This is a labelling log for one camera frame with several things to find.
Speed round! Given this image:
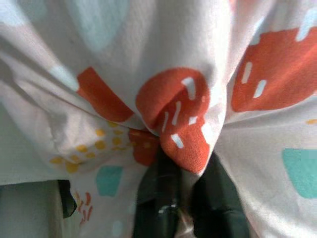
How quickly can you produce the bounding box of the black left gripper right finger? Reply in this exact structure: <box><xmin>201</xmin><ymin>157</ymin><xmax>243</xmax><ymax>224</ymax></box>
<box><xmin>193</xmin><ymin>153</ymin><xmax>251</xmax><ymax>238</ymax></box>

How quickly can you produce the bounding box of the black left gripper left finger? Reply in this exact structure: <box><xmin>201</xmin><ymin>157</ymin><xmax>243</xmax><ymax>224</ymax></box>
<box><xmin>132</xmin><ymin>146</ymin><xmax>181</xmax><ymax>238</ymax></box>

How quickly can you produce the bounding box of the pink patterned pillow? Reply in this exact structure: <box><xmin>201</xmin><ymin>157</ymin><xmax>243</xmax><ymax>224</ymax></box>
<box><xmin>0</xmin><ymin>0</ymin><xmax>317</xmax><ymax>238</ymax></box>

